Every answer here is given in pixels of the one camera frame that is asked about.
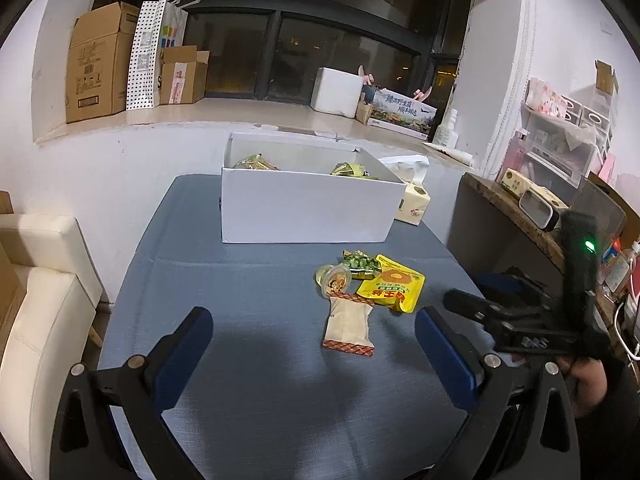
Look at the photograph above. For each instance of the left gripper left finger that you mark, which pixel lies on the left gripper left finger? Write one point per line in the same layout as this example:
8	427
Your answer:
174	358

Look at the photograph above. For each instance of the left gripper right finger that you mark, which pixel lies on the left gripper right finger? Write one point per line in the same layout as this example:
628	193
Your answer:
456	362

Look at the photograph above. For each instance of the yellow cheese snack packet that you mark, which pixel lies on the yellow cheese snack packet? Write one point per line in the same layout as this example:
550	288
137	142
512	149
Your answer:
396	287

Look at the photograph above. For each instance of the beige pastry packet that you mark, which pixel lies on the beige pastry packet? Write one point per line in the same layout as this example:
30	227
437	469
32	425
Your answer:
347	327

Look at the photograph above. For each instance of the green candy packet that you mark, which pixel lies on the green candy packet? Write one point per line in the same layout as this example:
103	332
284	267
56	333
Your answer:
361	265

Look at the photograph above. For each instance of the small jelly cup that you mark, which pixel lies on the small jelly cup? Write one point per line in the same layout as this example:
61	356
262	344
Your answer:
333	279

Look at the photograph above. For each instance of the yellow-green chip bag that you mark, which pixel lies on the yellow-green chip bag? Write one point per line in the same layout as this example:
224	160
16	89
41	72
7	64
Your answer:
352	170

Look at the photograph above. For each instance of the kuromi rice cracker pack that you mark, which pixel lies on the kuromi rice cracker pack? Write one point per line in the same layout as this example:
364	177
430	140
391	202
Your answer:
255	162

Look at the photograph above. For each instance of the person's right hand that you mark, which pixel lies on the person's right hand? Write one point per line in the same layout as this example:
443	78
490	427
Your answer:
586	381

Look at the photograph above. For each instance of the white alarm clock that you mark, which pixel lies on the white alarm clock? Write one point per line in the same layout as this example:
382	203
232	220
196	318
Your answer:
539	211

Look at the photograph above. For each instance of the white sofa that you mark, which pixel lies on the white sofa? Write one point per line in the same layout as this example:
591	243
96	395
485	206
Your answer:
50	330

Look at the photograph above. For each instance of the wooden side shelf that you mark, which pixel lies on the wooden side shelf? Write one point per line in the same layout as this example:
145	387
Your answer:
489	232

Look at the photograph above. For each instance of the yellow tissue box on shelf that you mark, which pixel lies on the yellow tissue box on shelf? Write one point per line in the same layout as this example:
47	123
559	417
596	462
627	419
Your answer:
517	184

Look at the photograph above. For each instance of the brown cardboard sheet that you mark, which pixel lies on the brown cardboard sheet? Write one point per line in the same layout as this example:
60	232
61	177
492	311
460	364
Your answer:
12	294

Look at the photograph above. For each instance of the yellow tissue pack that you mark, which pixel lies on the yellow tissue pack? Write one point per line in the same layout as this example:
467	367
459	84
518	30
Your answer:
410	169

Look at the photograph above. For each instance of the clear drawer organizer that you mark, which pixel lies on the clear drawer organizer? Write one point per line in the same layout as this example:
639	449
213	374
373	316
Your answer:
572	137

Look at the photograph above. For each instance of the white open storage box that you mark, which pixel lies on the white open storage box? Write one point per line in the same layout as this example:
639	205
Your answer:
301	202

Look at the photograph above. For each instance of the white plastic bottle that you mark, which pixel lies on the white plastic bottle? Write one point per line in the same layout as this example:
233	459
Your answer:
445	134

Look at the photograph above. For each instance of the printed landscape carton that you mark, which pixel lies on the printed landscape carton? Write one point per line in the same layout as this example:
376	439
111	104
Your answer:
395	112

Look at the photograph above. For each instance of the small open cardboard box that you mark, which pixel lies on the small open cardboard box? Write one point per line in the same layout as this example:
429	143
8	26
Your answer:
183	76

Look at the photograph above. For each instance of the tall brown cardboard box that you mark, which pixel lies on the tall brown cardboard box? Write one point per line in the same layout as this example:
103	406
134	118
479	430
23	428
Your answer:
98	62

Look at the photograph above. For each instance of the white foam box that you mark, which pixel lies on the white foam box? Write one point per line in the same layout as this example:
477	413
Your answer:
336	92

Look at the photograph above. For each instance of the pink plush toy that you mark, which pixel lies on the pink plush toy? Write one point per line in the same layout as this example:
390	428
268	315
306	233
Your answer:
367	79

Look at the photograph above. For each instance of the white dotted paper bag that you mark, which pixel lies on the white dotted paper bag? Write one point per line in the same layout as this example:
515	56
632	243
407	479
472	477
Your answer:
160	25

